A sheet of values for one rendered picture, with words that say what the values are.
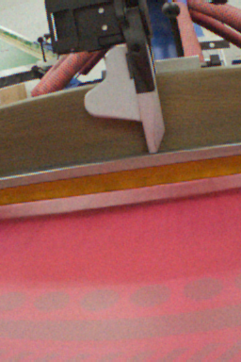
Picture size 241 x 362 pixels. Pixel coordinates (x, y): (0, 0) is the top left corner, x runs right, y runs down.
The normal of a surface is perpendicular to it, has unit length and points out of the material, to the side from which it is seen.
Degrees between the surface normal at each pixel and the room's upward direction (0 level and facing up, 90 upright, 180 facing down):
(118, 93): 83
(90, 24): 90
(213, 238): 0
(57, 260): 0
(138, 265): 0
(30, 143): 90
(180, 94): 90
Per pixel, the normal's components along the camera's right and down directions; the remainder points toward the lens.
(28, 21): -0.14, 0.30
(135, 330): -0.18, -0.94
